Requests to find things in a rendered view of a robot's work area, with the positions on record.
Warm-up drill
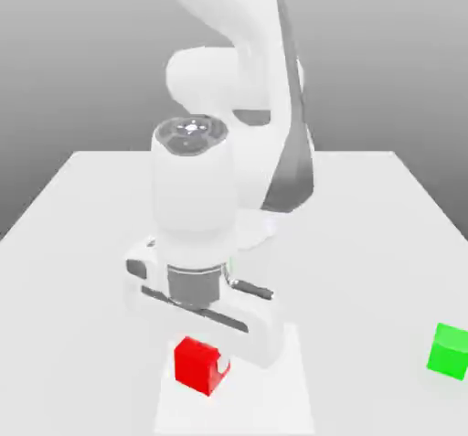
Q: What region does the small red cube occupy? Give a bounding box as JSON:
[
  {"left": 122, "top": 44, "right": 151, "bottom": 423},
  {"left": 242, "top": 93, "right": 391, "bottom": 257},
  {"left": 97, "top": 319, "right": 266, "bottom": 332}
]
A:
[{"left": 174, "top": 335, "right": 231, "bottom": 398}]

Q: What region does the small green cube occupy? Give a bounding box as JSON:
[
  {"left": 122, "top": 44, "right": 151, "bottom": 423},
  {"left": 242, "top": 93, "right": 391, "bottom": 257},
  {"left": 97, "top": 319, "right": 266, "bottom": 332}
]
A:
[{"left": 426, "top": 322, "right": 468, "bottom": 382}]

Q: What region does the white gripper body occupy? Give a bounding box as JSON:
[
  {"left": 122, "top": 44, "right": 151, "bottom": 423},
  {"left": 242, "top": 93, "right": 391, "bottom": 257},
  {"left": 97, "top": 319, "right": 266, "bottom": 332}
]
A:
[{"left": 123, "top": 278, "right": 285, "bottom": 369}]

